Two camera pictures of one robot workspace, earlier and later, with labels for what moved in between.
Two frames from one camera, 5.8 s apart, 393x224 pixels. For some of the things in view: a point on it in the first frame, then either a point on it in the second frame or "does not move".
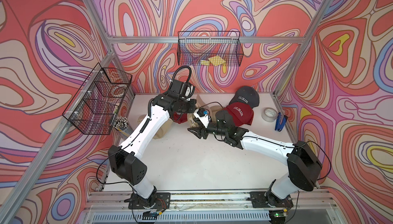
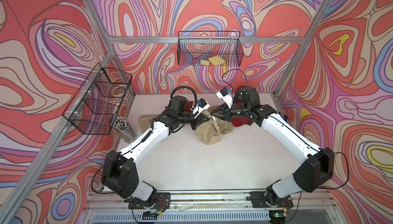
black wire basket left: (94, 107) does not move
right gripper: (199, 131) to (224, 111)
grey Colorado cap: (246, 95) does not move
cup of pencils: (122, 125) does not move
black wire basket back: (210, 48) does not move
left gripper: (192, 106) to (200, 119)
